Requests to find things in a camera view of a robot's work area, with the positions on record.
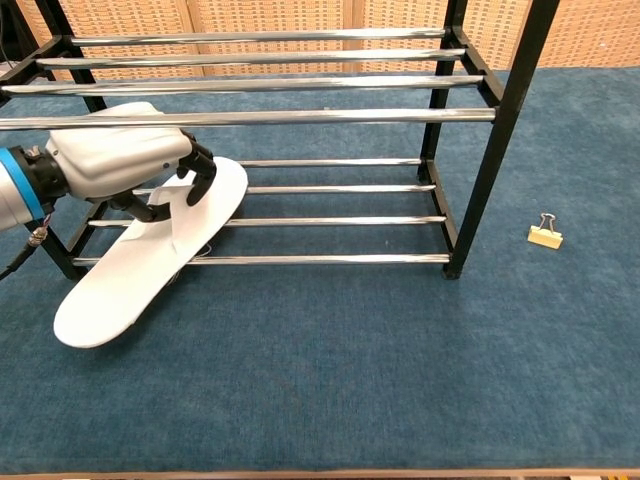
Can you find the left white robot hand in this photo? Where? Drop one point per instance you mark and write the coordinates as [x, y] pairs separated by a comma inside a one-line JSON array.
[[120, 155]]

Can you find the white slipper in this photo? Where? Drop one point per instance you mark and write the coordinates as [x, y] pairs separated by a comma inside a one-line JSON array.
[[125, 290]]

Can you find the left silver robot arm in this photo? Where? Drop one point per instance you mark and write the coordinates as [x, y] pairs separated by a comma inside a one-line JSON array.
[[10, 200]]

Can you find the woven wicker folding screen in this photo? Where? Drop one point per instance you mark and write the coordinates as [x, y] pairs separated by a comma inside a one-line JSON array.
[[275, 15]]

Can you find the blue carpet mat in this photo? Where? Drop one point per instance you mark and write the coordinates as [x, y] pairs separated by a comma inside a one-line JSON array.
[[320, 350]]

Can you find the yellow binder clip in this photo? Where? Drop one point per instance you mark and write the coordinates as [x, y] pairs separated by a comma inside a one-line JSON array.
[[545, 237]]

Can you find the black shoe rack frame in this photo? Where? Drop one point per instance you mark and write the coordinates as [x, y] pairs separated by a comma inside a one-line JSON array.
[[500, 125]]

